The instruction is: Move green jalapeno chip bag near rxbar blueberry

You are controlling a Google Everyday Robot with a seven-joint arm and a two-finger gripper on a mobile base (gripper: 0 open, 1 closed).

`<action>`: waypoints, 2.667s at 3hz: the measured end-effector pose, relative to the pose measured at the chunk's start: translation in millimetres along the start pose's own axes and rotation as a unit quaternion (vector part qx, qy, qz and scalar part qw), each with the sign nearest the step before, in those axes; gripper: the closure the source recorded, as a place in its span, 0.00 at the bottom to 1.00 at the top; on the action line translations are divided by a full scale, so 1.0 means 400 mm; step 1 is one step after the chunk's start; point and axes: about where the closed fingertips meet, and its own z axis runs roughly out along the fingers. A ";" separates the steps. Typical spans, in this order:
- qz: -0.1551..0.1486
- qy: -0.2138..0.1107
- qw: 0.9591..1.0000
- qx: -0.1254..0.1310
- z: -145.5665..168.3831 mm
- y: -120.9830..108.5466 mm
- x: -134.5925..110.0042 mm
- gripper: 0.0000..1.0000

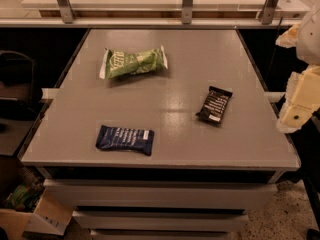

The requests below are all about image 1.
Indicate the metal bracket left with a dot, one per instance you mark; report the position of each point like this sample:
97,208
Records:
66,11

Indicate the grey drawer cabinet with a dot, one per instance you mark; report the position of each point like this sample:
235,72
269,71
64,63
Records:
201,179

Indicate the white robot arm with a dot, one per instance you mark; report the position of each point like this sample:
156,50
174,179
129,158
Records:
305,37

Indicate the green jalapeno chip bag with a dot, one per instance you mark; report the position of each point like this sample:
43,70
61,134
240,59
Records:
117,63

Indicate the blue rxbar blueberry bar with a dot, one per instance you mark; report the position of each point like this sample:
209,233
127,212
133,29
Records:
125,139

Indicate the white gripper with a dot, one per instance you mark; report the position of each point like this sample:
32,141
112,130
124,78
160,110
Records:
310,39

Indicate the metal bracket right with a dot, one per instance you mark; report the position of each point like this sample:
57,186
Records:
267,14

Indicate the dark chocolate rxbar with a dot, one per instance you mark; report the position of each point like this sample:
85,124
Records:
214,105

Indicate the black chair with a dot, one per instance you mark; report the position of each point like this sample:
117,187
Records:
20,91

